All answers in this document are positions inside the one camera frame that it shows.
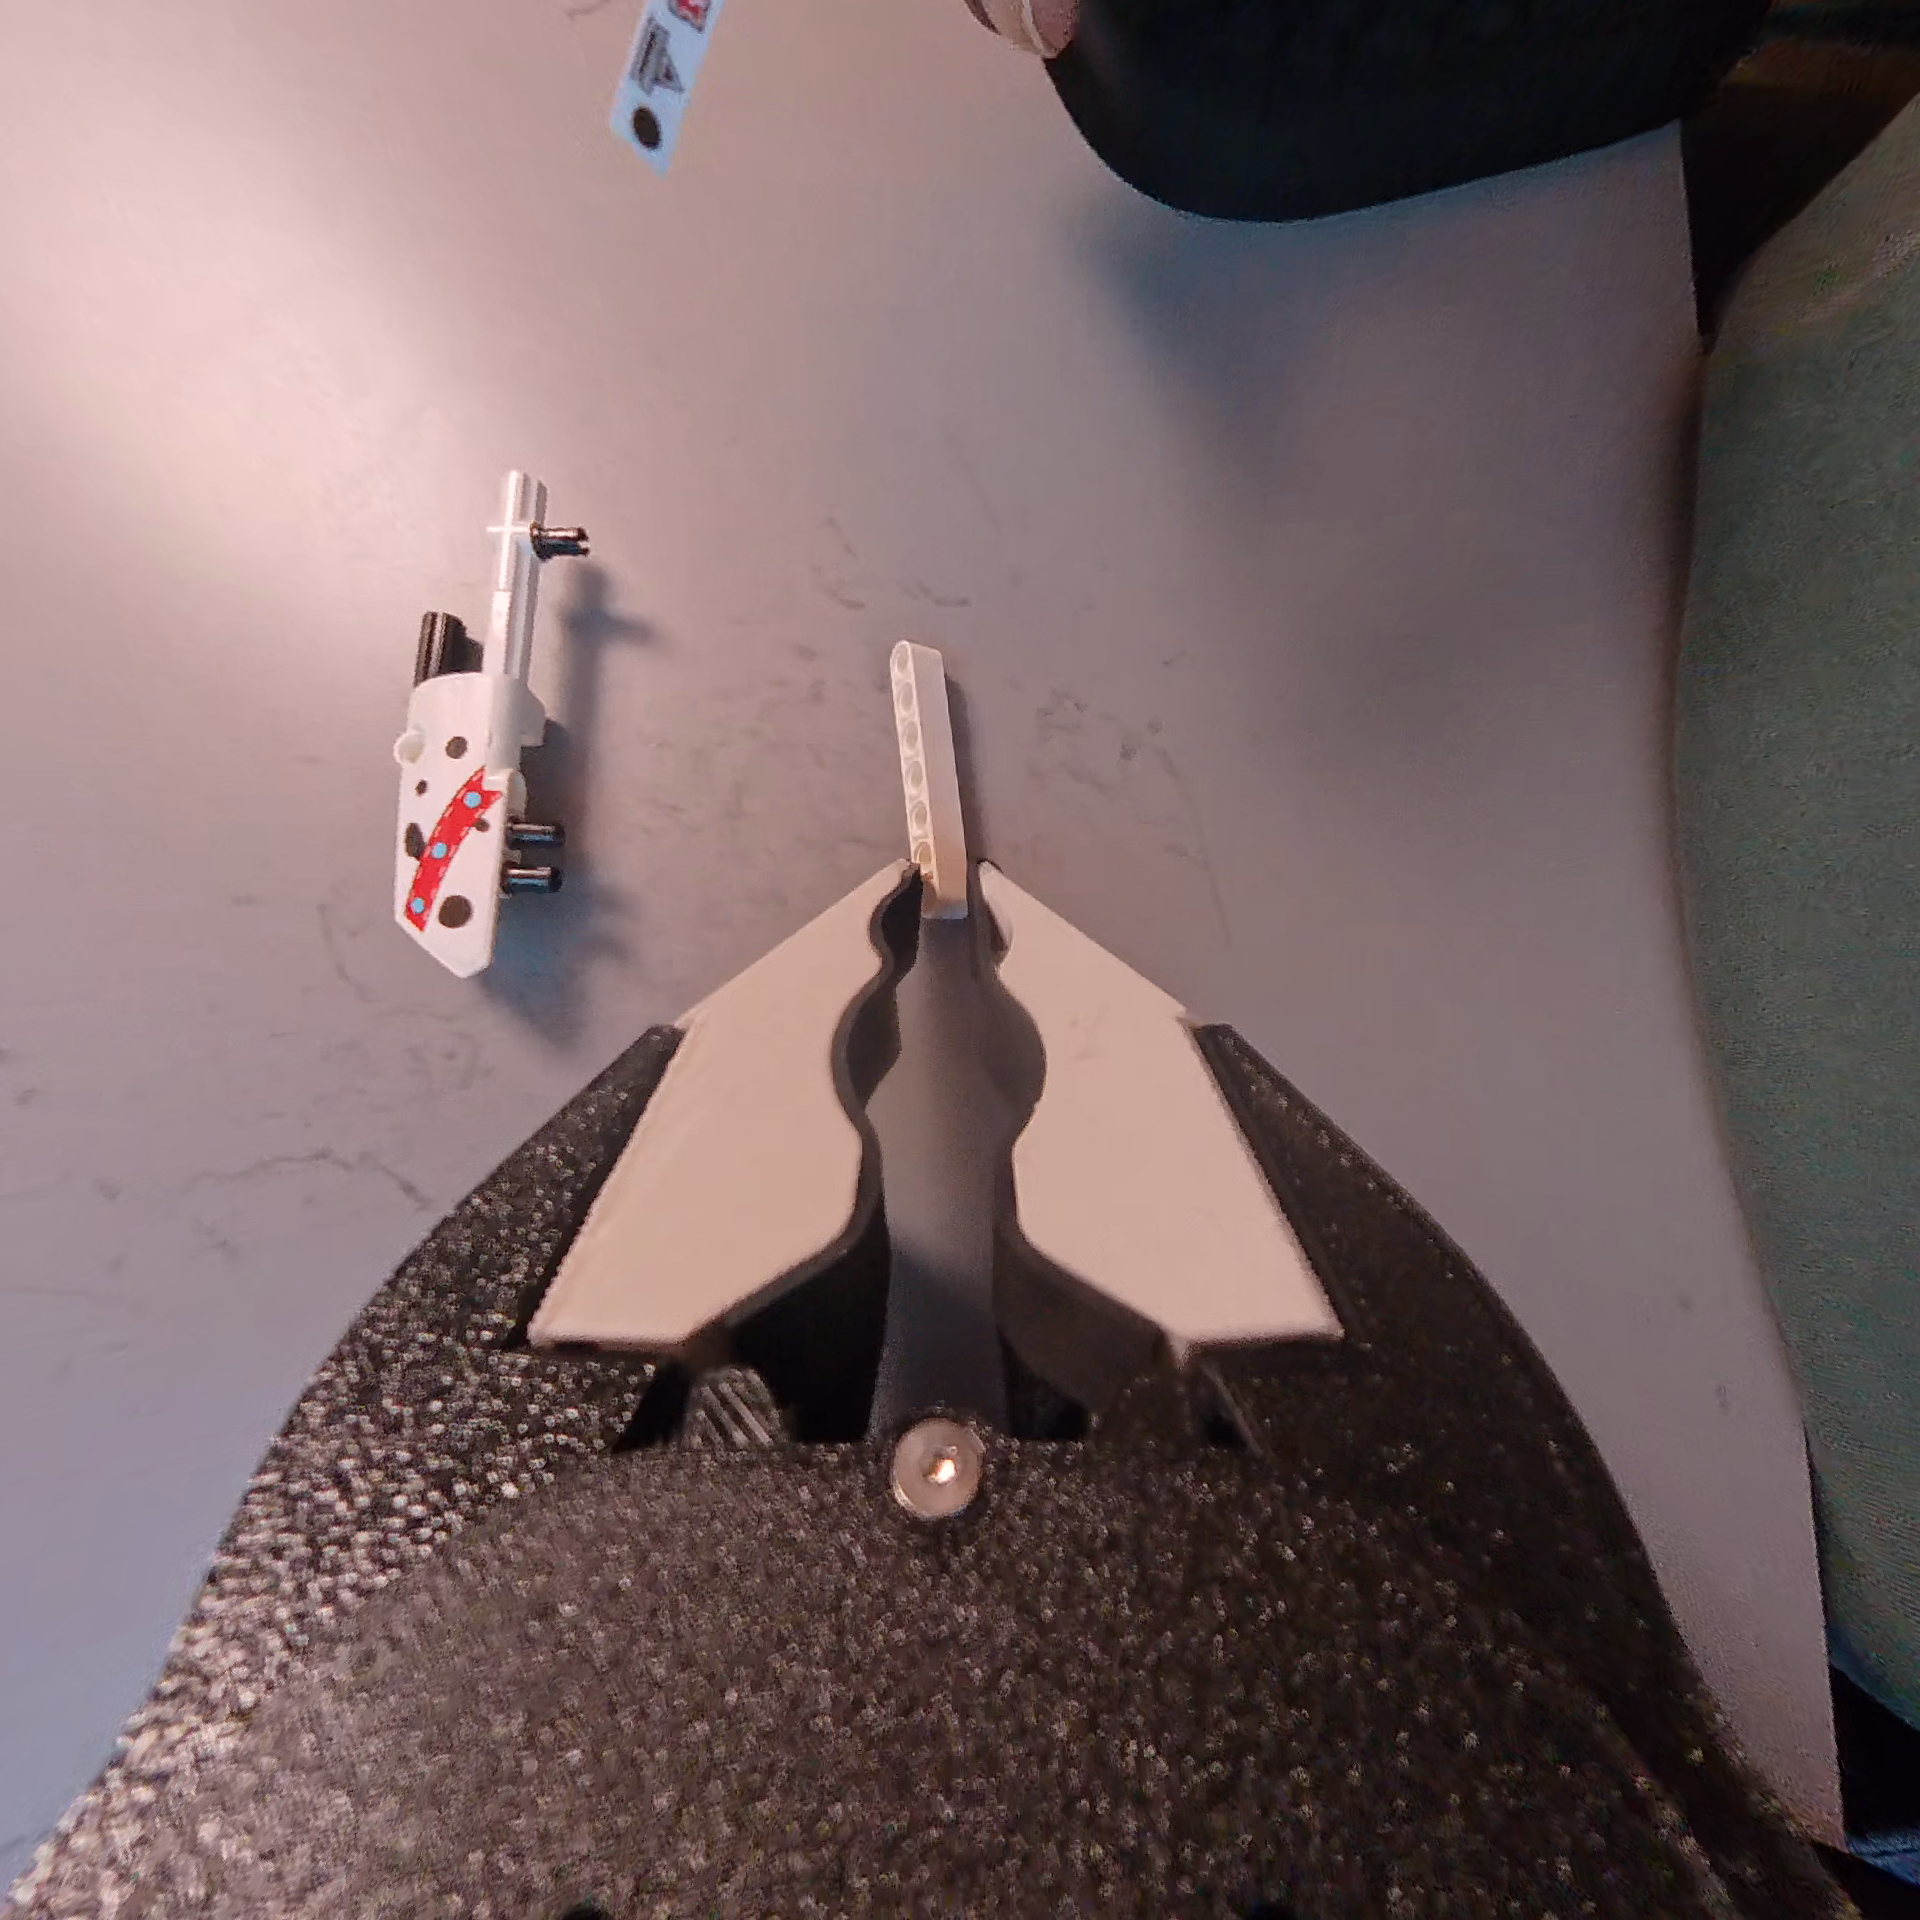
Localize white and grey toy connector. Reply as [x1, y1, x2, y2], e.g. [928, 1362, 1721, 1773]
[488, 466, 553, 601]

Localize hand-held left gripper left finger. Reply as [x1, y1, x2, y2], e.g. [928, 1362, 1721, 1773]
[529, 860, 920, 1359]

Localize white toy sticker strip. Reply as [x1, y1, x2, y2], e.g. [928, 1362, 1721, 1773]
[610, 0, 731, 179]

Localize white toy beam with holes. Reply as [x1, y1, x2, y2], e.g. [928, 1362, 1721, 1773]
[887, 643, 974, 921]

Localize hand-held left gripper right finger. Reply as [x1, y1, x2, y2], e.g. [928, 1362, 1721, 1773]
[974, 860, 1344, 1365]

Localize white spotted toy panel assembly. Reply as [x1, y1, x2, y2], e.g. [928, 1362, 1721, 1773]
[395, 466, 590, 977]

